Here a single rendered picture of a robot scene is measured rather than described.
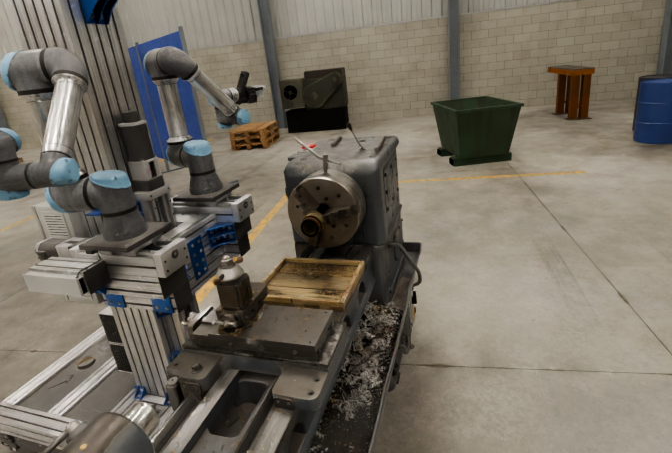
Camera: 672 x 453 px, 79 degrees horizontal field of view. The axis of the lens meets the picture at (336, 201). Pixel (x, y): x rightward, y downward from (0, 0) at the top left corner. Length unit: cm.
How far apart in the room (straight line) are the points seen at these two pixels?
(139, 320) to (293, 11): 1059
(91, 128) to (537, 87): 1106
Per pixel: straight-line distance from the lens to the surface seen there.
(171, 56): 194
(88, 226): 202
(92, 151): 184
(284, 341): 118
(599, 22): 1231
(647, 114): 762
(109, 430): 85
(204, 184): 195
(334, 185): 163
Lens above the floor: 167
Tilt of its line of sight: 19 degrees down
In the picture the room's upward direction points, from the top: 7 degrees counter-clockwise
